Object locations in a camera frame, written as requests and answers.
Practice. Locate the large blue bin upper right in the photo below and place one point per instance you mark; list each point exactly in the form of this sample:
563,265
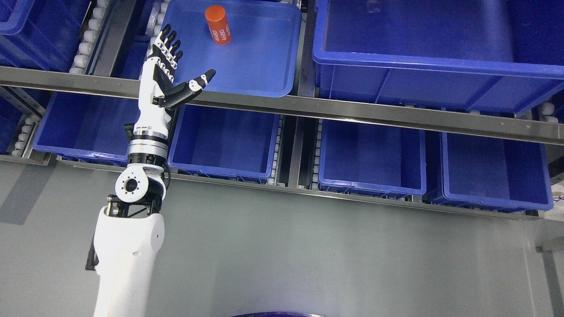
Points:
493,56

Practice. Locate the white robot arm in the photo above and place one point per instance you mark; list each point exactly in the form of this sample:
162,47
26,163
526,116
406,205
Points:
130,229

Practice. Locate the blue bin upper left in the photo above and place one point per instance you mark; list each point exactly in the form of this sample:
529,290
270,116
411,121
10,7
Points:
40,34

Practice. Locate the blue bin lower far left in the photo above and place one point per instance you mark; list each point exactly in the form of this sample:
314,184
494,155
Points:
81,127

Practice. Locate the blue bin lower right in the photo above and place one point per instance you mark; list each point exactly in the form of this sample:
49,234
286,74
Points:
487,173

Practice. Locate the shallow blue tray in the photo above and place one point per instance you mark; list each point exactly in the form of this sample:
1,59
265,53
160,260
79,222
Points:
260,60

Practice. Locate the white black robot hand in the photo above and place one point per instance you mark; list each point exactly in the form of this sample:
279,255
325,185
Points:
159,97

